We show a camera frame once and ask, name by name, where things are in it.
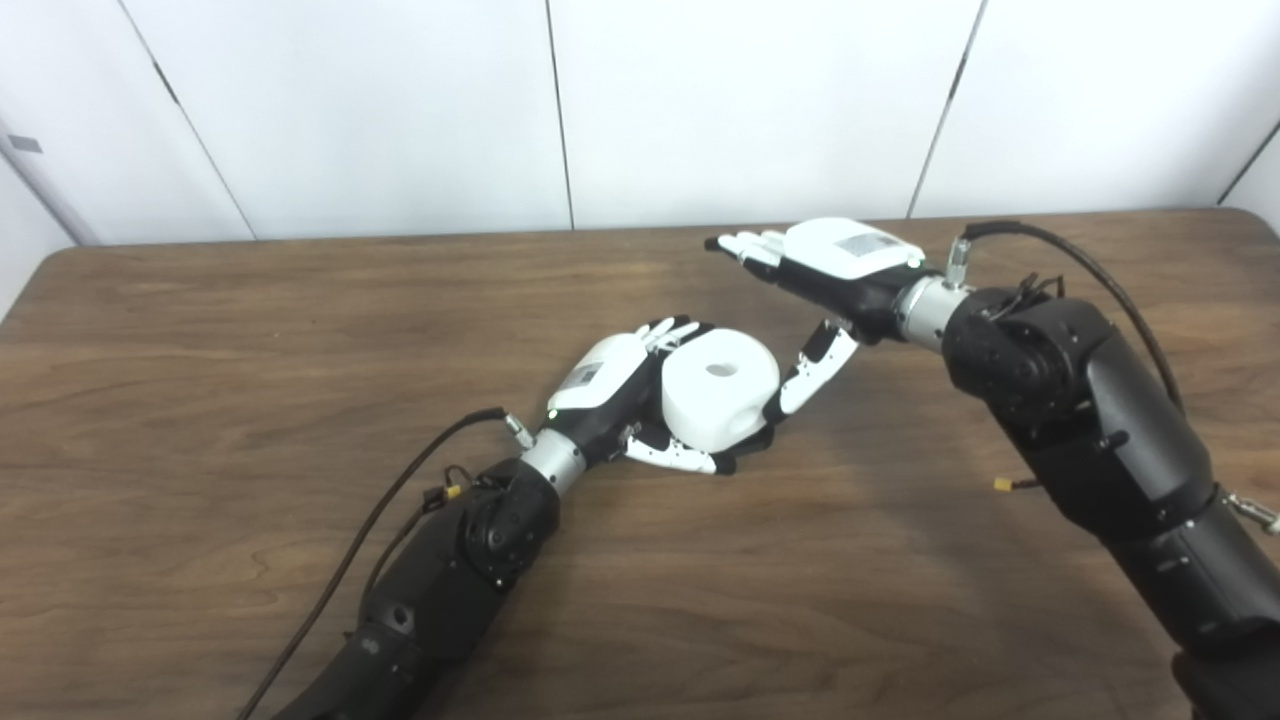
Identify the black and white right hand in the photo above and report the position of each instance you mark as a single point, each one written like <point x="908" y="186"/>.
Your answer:
<point x="850" y="255"/>

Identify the round white plastic piece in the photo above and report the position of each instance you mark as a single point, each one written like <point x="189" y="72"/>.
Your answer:
<point x="720" y="400"/>

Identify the black plastic holder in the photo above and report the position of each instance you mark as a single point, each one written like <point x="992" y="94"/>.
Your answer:
<point x="752" y="443"/>

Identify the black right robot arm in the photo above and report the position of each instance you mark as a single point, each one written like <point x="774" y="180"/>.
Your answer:
<point x="1100" y="420"/>

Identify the black and white left hand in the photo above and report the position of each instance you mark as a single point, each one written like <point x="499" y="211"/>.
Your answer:
<point x="600" y="375"/>

